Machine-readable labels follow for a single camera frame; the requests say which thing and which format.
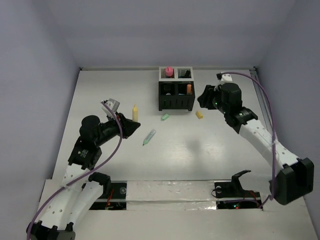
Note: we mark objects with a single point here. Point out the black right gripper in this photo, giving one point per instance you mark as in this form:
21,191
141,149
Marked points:
207,96

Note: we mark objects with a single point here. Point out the white slotted organizer box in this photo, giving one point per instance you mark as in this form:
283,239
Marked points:
176,77

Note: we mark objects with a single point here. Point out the orange marker cap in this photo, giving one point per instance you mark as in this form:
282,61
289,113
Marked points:
189,88

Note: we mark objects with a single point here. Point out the black slotted organizer box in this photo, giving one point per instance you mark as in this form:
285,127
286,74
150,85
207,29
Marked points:
178,100

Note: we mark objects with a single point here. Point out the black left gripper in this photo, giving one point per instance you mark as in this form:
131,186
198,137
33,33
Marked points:
127,126

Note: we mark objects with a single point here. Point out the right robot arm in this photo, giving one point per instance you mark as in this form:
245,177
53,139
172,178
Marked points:
292,176

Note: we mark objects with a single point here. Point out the clear green highlighter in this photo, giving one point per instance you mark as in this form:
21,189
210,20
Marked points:
149,137

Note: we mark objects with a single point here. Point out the clear yellow highlighter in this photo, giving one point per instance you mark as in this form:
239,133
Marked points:
135,113

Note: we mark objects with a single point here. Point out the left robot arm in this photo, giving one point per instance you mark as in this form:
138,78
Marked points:
82,184

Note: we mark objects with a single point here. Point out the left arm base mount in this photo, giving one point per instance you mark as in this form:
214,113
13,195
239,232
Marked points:
114,193

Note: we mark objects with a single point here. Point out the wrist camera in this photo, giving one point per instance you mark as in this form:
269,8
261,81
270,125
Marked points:
110,107
224,77

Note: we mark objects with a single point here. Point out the clear blue-tip marker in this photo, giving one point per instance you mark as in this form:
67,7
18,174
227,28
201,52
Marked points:
182,73

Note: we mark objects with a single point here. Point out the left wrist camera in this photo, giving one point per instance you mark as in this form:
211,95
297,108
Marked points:
110,107

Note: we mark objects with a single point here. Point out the yellow marker cap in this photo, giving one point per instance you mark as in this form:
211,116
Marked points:
199,115

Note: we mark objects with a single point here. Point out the pink bottle of pens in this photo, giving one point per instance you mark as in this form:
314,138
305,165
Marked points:
168,72

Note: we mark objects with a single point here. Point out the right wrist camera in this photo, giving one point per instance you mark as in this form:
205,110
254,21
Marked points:
224,77

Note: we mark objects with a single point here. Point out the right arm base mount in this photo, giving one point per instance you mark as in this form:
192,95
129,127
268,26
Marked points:
230,195

